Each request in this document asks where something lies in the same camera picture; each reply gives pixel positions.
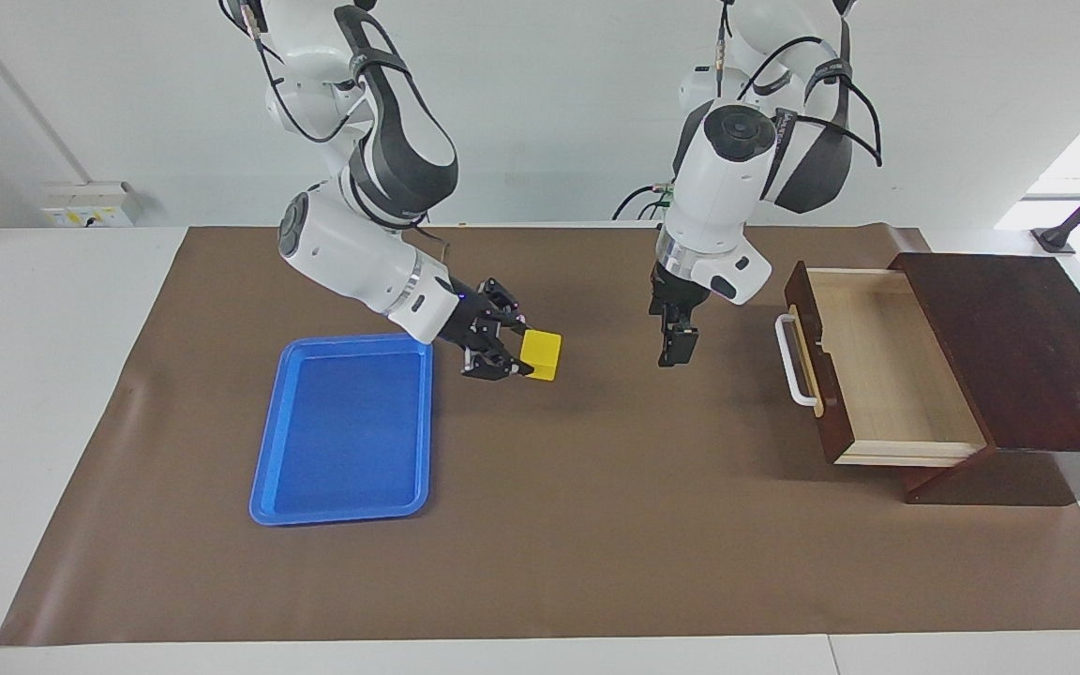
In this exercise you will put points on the yellow cube block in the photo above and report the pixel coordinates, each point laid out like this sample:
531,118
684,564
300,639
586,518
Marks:
545,354

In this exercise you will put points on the white wall socket box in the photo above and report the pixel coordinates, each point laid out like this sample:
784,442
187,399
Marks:
90,211

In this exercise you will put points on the dark wooden drawer cabinet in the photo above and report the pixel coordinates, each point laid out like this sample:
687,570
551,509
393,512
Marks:
1037,347

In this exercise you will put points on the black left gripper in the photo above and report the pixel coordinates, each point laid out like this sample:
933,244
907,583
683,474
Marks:
676,300

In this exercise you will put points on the brown paper table mat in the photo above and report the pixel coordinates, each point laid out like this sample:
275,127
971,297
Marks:
596,516

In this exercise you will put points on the blue plastic tray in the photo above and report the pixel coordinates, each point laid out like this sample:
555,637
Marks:
343,431

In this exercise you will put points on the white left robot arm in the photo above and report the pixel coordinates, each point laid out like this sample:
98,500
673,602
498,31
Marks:
718,187

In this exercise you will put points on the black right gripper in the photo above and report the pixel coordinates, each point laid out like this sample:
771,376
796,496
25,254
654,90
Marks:
465,317

